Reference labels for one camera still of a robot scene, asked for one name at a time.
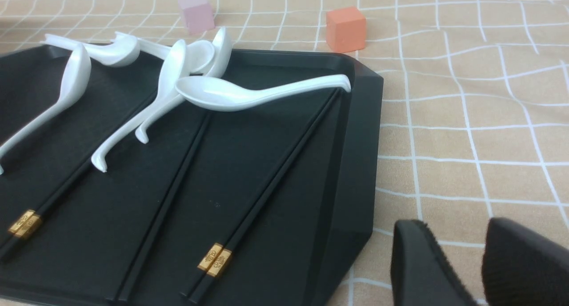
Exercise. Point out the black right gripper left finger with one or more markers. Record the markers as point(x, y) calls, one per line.
point(421, 274)

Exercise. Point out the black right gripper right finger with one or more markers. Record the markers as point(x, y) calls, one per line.
point(523, 268)

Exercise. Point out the checkered tan tablecloth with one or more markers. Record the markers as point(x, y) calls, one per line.
point(474, 112)

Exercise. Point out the black chopstick gold band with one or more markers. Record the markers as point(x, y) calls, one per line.
point(221, 253)
point(53, 206)
point(263, 136)
point(49, 201)

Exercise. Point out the orange cube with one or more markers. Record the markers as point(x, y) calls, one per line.
point(346, 30)

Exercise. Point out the white ceramic spoon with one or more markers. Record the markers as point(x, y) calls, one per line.
point(74, 82)
point(216, 94)
point(178, 52)
point(223, 46)
point(171, 71)
point(122, 52)

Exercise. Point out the black plastic tray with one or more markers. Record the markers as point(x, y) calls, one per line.
point(70, 232)

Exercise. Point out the pink cube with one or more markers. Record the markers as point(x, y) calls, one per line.
point(196, 15)

